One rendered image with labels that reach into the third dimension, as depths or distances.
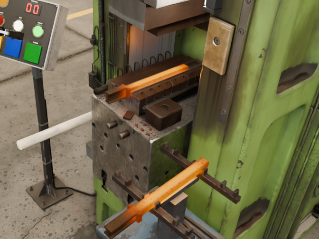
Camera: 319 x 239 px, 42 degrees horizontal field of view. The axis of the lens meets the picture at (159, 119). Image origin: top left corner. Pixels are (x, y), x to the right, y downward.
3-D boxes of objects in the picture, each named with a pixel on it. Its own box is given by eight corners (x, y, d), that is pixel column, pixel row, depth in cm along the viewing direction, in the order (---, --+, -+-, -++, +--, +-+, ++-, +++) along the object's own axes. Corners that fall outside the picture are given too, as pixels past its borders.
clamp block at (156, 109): (159, 132, 152) (160, 118, 148) (144, 121, 157) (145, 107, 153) (182, 121, 159) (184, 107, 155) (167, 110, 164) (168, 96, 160)
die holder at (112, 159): (144, 223, 174) (151, 141, 147) (92, 173, 195) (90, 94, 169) (229, 168, 206) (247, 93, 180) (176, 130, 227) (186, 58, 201)
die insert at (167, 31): (157, 36, 150) (158, 21, 146) (144, 29, 154) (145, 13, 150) (211, 19, 167) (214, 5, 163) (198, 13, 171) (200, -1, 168)
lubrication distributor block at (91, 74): (95, 96, 201) (95, 72, 193) (88, 91, 204) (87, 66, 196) (101, 94, 203) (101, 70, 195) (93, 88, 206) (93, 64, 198)
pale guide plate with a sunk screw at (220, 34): (221, 75, 135) (230, 27, 125) (201, 64, 140) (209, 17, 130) (225, 74, 137) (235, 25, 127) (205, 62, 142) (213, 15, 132)
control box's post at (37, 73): (48, 195, 243) (30, 24, 180) (45, 191, 245) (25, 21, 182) (54, 192, 245) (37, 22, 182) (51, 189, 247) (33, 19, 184)
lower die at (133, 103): (138, 116, 159) (139, 98, 154) (107, 93, 170) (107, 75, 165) (211, 84, 183) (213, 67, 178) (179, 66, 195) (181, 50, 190)
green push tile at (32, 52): (37, 64, 173) (41, 46, 172) (23, 59, 174) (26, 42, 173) (40, 64, 174) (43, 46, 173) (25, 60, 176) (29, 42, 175)
